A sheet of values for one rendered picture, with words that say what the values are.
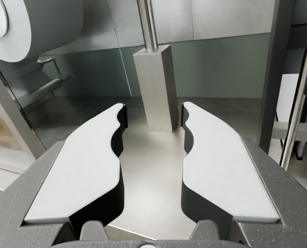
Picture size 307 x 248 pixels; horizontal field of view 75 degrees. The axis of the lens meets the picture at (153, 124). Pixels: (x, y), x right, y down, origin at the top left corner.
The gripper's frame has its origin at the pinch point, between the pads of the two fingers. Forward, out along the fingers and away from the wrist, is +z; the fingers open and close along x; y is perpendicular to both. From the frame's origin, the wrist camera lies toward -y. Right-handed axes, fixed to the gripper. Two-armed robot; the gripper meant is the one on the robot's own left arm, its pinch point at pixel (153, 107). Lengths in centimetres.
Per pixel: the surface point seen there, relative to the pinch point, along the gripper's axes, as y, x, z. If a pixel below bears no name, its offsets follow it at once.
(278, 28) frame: -1.9, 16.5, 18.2
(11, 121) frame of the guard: 17.7, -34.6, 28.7
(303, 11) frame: -3.7, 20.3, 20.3
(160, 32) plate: 5, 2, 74
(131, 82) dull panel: 28, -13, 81
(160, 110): 25, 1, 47
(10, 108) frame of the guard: 14.9, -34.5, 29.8
